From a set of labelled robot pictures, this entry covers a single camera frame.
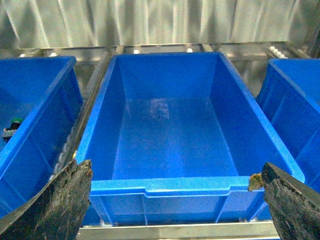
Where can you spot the green push button left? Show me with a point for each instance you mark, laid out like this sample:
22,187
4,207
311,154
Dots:
10,131

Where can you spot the blue bin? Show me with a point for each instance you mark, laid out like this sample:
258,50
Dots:
290,98
42,95
173,138

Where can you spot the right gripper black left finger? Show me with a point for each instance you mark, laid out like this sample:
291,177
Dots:
57,211

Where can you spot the blue bin upper left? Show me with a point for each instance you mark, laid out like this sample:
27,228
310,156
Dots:
42,95

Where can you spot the metal shelf rack frame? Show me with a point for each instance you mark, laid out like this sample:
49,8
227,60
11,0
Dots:
93,227

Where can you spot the blue bin upper right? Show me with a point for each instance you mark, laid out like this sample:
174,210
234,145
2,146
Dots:
173,138

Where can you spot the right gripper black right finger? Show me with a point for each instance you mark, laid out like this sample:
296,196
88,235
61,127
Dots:
294,207

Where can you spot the blue bin far right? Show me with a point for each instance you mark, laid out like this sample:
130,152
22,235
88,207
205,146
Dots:
290,98

